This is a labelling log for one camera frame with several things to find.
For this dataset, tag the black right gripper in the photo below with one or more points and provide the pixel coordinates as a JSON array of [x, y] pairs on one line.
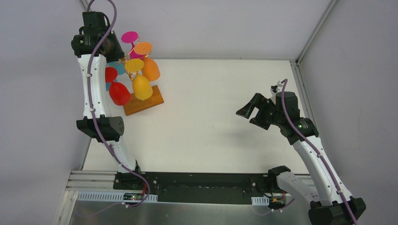
[[261, 111]]

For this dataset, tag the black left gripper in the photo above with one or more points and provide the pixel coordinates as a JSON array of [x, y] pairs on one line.
[[115, 49]]

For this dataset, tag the orange wine glass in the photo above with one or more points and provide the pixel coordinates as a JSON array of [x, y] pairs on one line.
[[150, 69]]

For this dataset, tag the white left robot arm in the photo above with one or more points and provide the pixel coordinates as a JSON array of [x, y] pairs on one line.
[[95, 46]]

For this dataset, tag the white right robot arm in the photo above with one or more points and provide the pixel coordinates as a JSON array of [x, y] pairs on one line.
[[329, 202]]

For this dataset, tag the teal wine glass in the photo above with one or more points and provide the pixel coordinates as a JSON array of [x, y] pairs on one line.
[[116, 66]]

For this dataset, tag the magenta wine glass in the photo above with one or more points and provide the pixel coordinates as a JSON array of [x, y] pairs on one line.
[[138, 50]]

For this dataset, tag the red wine glass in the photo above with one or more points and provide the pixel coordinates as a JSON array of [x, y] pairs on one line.
[[117, 91]]

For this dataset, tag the yellow wine glass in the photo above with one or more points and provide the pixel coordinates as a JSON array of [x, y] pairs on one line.
[[141, 86]]

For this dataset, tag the wooden rack base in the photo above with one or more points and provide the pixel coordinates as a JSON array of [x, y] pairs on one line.
[[135, 105]]

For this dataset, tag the right controller board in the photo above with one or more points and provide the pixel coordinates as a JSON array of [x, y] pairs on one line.
[[276, 203]]

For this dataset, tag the controller board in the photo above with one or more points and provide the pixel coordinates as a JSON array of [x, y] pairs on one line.
[[133, 197], [276, 203]]

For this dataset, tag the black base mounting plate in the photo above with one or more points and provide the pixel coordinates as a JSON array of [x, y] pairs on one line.
[[212, 188]]

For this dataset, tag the left controller board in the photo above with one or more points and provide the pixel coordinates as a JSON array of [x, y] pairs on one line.
[[133, 197]]

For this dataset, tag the gold wire rack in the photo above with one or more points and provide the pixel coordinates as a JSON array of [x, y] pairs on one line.
[[133, 60]]

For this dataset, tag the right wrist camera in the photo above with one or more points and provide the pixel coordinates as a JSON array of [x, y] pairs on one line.
[[276, 88]]

